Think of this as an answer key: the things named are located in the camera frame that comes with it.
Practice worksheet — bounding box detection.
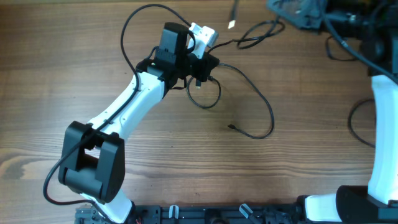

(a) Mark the black USB cable long loop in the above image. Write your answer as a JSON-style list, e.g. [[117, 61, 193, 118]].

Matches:
[[186, 63, 275, 140]]

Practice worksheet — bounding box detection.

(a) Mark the black thin USB cable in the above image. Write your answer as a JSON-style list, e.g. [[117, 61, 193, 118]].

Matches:
[[347, 98, 377, 149]]

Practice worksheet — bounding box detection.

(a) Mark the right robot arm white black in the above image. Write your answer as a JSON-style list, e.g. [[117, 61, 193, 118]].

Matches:
[[267, 1, 397, 223]]

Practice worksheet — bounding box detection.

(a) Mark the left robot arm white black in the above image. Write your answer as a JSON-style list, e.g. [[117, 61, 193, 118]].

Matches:
[[58, 22, 220, 223]]

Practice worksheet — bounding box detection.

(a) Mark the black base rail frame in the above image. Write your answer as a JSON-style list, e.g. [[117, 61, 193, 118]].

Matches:
[[74, 203, 312, 224]]

